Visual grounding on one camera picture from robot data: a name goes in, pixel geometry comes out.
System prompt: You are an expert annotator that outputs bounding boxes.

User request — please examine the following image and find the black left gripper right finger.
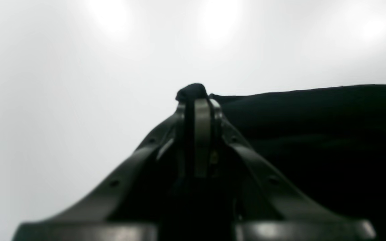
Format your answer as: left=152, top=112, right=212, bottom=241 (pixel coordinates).
left=194, top=98, right=377, bottom=241

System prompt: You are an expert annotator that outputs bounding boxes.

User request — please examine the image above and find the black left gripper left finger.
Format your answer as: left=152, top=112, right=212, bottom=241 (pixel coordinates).
left=13, top=102, right=186, bottom=241

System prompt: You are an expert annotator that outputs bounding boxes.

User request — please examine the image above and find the black printed T-shirt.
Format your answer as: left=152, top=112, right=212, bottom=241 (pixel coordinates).
left=166, top=83, right=386, bottom=241

